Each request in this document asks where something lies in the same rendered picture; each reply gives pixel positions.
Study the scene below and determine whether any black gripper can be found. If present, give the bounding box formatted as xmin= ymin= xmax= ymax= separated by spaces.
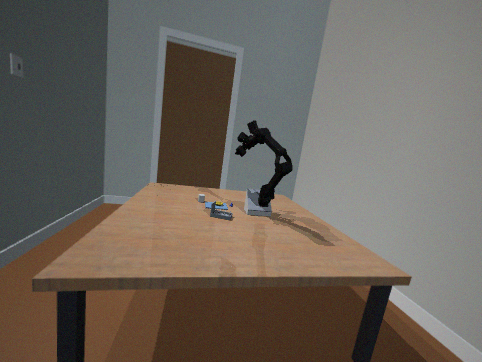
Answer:
xmin=235 ymin=135 xmax=255 ymax=157

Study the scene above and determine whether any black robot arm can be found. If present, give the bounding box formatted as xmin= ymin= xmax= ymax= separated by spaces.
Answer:
xmin=237 ymin=120 xmax=293 ymax=207

